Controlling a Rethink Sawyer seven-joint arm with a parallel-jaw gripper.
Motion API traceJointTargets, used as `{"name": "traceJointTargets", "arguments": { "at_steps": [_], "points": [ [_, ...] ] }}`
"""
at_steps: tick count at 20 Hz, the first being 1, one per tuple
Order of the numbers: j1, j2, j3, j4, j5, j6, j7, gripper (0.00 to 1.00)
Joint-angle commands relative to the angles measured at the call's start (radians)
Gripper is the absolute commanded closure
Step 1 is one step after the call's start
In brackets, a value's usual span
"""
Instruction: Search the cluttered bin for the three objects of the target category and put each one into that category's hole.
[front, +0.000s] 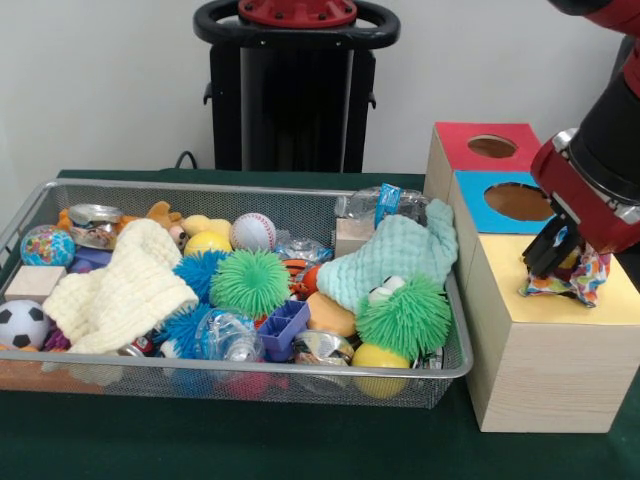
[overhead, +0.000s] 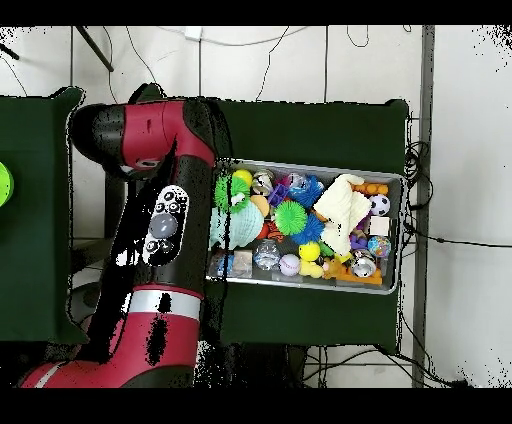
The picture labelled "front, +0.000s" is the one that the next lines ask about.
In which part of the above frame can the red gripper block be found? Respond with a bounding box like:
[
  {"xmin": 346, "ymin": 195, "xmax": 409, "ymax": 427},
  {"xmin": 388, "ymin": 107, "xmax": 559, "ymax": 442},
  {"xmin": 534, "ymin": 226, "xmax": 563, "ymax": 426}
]
[{"xmin": 521, "ymin": 138, "xmax": 640, "ymax": 281}]

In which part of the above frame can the colourful patterned knotted toy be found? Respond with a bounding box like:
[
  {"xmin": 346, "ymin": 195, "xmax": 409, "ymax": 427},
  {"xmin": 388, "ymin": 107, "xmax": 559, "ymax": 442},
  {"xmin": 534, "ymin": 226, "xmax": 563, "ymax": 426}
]
[{"xmin": 518, "ymin": 245, "xmax": 613, "ymax": 308}]

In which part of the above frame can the mint green muslin cloth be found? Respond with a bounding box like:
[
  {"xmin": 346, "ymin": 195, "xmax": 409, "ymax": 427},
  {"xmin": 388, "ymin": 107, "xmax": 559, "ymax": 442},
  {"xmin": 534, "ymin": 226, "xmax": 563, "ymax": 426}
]
[{"xmin": 318, "ymin": 198, "xmax": 459, "ymax": 316}]

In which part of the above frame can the green furry monster toy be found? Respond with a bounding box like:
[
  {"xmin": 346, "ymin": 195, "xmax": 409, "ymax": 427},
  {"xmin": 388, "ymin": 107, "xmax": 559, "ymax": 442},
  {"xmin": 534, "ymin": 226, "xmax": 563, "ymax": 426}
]
[{"xmin": 357, "ymin": 275, "xmax": 453, "ymax": 361}]

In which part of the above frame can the cream muslin cloth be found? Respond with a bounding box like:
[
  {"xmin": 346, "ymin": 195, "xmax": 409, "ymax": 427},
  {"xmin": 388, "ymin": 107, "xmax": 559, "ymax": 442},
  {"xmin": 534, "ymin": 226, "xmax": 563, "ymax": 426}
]
[{"xmin": 43, "ymin": 220, "xmax": 201, "ymax": 356}]

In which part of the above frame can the wooden box with three holes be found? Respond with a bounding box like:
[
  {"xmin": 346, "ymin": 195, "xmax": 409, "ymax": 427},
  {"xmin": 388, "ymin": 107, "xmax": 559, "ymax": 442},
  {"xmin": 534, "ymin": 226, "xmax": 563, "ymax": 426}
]
[{"xmin": 423, "ymin": 122, "xmax": 640, "ymax": 433}]

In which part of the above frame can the clear mesh bin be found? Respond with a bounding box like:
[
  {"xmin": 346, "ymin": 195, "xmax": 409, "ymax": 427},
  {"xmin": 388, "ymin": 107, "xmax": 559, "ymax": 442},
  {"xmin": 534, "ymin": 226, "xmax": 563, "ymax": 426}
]
[{"xmin": 0, "ymin": 180, "xmax": 473, "ymax": 411}]

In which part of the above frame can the green spiky rubber ball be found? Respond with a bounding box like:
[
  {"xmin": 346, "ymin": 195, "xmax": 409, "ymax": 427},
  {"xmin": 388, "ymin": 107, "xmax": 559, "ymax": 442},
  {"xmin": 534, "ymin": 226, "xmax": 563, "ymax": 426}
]
[{"xmin": 210, "ymin": 250, "xmax": 292, "ymax": 321}]

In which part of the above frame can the dark green table cloth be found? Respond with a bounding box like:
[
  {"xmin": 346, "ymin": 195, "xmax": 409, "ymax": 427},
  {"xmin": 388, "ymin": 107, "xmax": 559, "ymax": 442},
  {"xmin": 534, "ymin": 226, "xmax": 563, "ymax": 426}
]
[{"xmin": 0, "ymin": 168, "xmax": 640, "ymax": 480}]

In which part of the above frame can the plain yellow ball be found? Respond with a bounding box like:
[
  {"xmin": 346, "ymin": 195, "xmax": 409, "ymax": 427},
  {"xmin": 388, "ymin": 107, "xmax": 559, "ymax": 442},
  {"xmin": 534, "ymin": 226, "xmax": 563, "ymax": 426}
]
[{"xmin": 183, "ymin": 230, "xmax": 233, "ymax": 257}]

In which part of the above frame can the blue spiky rubber ball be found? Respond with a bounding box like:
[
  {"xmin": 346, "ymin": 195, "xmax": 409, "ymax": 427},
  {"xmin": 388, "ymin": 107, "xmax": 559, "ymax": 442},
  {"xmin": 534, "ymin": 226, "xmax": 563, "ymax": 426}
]
[{"xmin": 174, "ymin": 250, "xmax": 231, "ymax": 301}]

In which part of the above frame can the yellow plush animal toy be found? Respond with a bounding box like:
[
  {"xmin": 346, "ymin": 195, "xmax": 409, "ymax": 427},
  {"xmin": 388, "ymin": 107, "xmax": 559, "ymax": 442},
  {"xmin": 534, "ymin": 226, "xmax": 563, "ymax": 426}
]
[{"xmin": 145, "ymin": 200, "xmax": 191, "ymax": 251}]

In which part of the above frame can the small globe print ball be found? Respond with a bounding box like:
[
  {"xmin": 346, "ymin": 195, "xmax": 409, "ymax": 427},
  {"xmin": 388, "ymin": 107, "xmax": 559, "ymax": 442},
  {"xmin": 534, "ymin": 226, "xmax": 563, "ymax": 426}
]
[{"xmin": 20, "ymin": 226, "xmax": 77, "ymax": 268}]

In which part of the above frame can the small black white soccer ball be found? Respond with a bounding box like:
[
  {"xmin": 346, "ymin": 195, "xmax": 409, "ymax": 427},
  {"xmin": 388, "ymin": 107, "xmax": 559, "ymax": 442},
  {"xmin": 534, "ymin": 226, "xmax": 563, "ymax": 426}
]
[{"xmin": 0, "ymin": 299, "xmax": 52, "ymax": 350}]

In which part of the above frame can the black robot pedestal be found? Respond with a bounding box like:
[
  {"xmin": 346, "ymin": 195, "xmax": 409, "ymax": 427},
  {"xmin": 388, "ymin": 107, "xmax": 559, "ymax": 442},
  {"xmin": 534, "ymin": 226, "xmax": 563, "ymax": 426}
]
[{"xmin": 193, "ymin": 0, "xmax": 401, "ymax": 173}]

